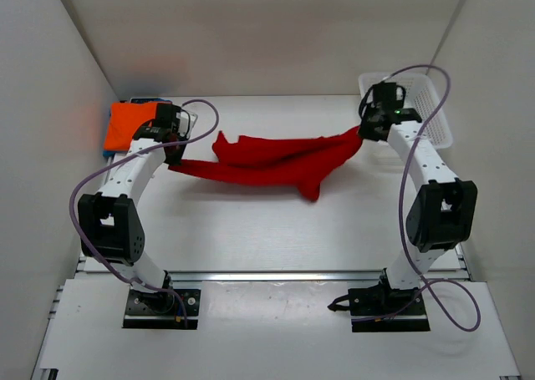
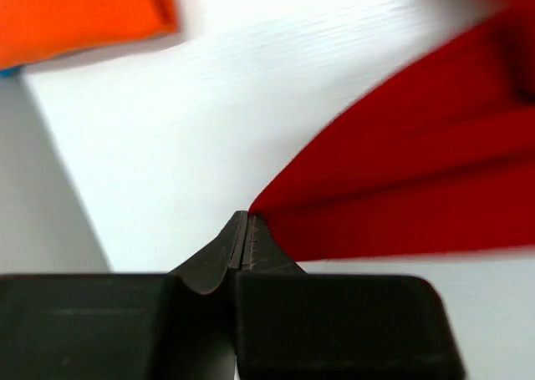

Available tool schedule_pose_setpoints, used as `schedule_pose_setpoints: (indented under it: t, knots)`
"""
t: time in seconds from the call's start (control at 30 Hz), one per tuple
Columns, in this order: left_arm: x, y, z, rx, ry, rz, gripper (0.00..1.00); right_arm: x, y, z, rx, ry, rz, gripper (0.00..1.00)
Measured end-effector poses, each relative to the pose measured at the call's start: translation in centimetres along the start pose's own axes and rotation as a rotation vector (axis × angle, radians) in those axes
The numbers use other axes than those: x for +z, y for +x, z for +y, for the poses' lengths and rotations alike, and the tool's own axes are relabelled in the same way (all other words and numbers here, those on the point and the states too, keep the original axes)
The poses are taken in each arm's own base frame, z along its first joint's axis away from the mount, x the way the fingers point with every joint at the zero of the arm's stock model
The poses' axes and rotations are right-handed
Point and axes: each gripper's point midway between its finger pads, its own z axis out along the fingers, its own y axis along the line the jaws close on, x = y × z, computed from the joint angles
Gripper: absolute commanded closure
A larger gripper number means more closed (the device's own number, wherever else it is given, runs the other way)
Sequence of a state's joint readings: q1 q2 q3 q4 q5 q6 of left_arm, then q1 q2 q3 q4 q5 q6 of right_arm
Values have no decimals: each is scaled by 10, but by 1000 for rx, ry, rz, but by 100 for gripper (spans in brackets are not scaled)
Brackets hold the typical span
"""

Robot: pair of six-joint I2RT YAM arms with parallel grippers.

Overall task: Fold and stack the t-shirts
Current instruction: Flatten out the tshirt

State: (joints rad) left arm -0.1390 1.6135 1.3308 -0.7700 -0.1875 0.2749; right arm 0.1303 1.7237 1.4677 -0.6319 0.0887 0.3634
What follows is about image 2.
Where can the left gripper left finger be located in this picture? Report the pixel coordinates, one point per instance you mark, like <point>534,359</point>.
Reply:
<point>169,325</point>

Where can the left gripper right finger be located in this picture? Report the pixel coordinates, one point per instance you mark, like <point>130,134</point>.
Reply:
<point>293,325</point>

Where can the red t shirt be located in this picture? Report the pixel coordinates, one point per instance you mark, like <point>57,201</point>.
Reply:
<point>438,158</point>

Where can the blue t shirt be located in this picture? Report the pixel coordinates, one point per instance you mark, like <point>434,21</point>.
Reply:
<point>8,72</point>

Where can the orange t shirt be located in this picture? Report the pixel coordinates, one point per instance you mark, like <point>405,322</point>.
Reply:
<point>36,30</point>

